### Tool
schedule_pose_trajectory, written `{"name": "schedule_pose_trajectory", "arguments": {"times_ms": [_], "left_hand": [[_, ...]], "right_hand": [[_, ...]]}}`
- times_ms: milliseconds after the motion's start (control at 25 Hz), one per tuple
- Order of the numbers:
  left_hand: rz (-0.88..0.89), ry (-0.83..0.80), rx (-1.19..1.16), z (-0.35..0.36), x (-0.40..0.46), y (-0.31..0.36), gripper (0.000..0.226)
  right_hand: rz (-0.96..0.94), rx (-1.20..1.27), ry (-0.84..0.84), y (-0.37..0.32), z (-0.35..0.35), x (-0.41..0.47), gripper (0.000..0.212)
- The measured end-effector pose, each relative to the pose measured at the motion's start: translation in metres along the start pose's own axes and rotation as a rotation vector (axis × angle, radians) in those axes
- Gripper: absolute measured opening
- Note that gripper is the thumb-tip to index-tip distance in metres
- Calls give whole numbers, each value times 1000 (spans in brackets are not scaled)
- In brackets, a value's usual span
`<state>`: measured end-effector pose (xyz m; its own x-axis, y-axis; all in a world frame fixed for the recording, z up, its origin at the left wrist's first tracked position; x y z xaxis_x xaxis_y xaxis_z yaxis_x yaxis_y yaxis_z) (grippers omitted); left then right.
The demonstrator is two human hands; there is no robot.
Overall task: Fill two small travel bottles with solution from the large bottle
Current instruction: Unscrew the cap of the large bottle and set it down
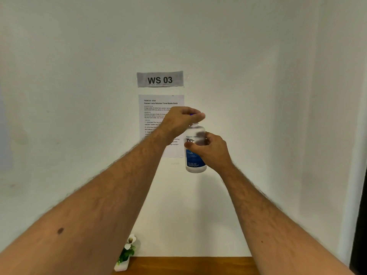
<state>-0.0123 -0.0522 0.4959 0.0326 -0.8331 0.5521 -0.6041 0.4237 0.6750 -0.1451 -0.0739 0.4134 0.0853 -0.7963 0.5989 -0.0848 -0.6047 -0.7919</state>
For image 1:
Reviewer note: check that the person's left hand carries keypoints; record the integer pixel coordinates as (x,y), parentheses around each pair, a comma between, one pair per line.
(177,120)

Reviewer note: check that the person's right hand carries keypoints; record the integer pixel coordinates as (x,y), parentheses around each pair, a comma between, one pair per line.
(213,153)

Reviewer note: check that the person's left fingers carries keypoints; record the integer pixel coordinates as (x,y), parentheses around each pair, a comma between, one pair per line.
(193,115)

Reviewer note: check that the person's right thumb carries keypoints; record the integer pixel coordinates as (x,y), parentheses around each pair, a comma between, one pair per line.
(193,145)

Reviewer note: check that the clear bottle with blue label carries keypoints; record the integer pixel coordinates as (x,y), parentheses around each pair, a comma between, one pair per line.
(195,157)

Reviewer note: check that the person's right forearm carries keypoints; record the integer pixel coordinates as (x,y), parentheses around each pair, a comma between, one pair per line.
(275,226)

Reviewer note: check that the person's left forearm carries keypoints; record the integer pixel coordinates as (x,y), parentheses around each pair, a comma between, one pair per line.
(86,214)

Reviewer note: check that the white printed instruction sheet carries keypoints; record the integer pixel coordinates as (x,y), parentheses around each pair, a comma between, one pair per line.
(154,111)

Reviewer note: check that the white artificial flower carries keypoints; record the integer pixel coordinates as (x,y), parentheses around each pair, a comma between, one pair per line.
(130,241)

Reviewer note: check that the small white flower pot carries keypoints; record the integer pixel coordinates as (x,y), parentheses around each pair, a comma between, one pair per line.
(122,266)

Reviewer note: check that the grey wall sign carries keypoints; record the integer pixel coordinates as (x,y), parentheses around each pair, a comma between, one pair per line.
(160,79)

